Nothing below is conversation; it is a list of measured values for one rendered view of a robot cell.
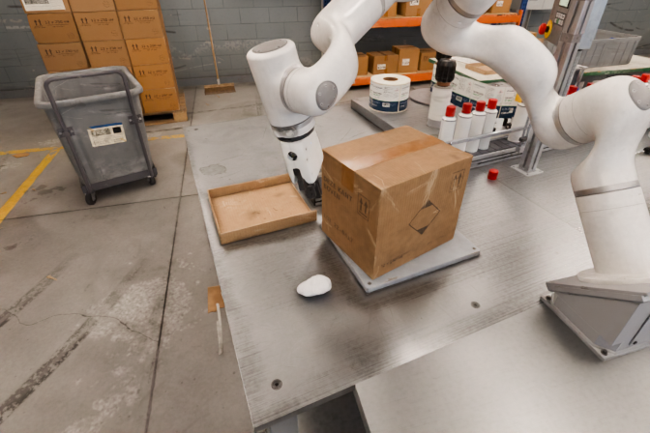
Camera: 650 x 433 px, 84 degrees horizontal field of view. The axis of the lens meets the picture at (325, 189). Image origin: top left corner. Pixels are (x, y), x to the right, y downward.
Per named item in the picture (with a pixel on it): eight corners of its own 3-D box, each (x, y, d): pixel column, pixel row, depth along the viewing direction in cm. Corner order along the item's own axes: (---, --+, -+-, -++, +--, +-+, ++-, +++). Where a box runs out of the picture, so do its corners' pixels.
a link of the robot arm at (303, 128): (306, 127, 64) (310, 141, 66) (316, 102, 70) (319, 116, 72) (262, 130, 66) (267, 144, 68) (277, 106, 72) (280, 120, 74)
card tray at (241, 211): (290, 182, 136) (290, 172, 134) (316, 220, 115) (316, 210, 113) (208, 199, 126) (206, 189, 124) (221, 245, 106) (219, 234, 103)
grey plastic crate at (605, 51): (588, 54, 335) (597, 29, 323) (631, 64, 303) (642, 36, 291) (536, 59, 320) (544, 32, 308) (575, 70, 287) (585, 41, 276)
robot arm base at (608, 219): (635, 264, 89) (613, 189, 91) (718, 271, 70) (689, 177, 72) (559, 277, 88) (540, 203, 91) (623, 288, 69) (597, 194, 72)
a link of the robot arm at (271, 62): (324, 109, 67) (291, 101, 73) (307, 37, 59) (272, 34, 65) (292, 132, 63) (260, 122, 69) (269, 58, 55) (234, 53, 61)
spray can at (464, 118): (457, 149, 148) (468, 100, 137) (466, 155, 144) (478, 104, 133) (447, 152, 146) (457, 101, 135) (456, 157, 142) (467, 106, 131)
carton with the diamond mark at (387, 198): (397, 199, 122) (406, 124, 107) (454, 239, 105) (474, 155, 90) (321, 230, 108) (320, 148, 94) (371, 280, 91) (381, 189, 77)
